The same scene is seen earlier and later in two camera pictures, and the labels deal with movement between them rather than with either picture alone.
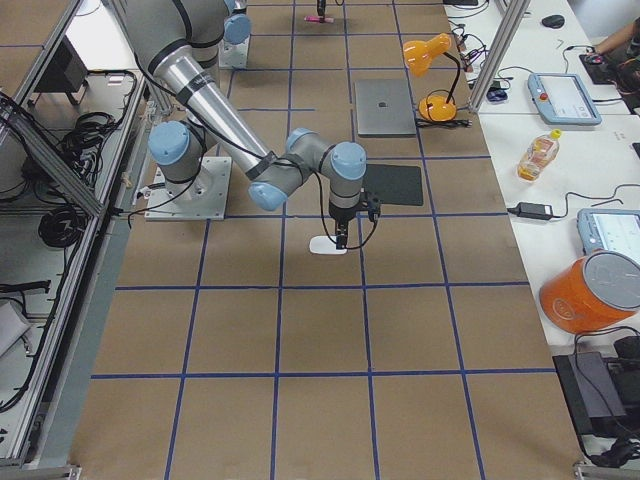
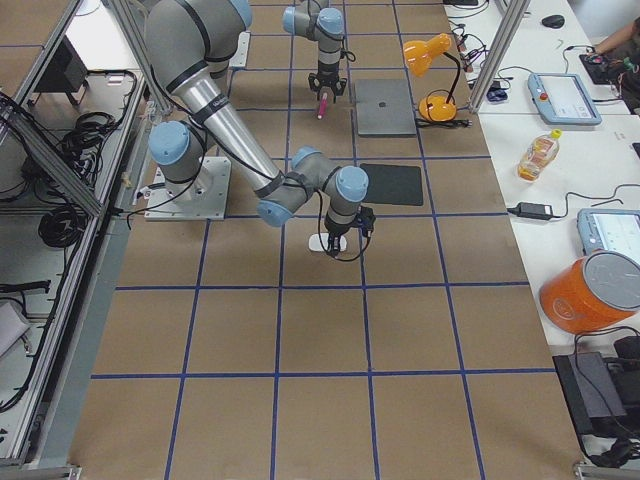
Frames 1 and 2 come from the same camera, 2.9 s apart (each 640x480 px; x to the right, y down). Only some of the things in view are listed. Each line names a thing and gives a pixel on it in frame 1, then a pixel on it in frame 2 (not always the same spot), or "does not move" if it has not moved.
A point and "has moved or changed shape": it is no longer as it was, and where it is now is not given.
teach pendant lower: x=610 y=231 does not move
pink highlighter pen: x=314 y=19 has moved or changed shape
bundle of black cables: x=62 y=227 does not move
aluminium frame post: x=504 y=36 does not move
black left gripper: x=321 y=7 to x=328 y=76
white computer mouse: x=325 y=245 does not move
